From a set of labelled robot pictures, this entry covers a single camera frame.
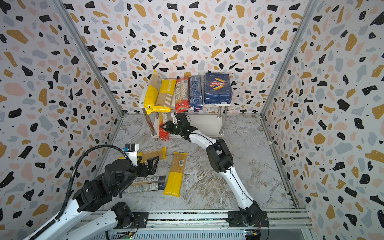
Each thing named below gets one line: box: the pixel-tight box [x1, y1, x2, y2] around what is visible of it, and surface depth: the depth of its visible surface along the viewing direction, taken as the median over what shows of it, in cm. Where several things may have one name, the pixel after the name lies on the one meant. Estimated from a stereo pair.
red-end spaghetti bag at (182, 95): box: [175, 77, 190, 114], surface depth 80 cm
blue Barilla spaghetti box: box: [189, 76, 204, 110], surface depth 81 cm
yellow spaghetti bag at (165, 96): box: [152, 79, 177, 113], surface depth 80 cm
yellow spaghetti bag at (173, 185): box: [163, 151, 188, 198], surface depth 89 cm
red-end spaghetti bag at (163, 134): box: [158, 112, 170, 141], surface depth 97 cm
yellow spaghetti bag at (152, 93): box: [144, 70, 160, 115], surface depth 77 cm
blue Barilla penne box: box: [203, 73, 233, 104], surface depth 80 cm
